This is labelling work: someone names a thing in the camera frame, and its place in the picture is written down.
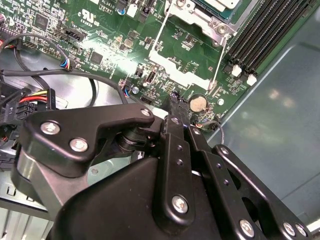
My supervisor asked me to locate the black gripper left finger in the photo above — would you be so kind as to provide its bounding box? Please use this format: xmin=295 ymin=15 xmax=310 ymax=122
xmin=11 ymin=93 xmax=197 ymax=234

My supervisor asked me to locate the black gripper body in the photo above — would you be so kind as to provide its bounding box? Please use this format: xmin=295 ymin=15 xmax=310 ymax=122
xmin=51 ymin=158 xmax=242 ymax=240

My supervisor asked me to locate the metal socket cover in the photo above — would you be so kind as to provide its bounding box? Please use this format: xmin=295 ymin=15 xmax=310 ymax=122
xmin=148 ymin=4 xmax=230 ymax=86

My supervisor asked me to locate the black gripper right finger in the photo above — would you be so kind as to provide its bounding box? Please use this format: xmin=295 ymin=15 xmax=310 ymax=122
xmin=179 ymin=97 xmax=313 ymax=240

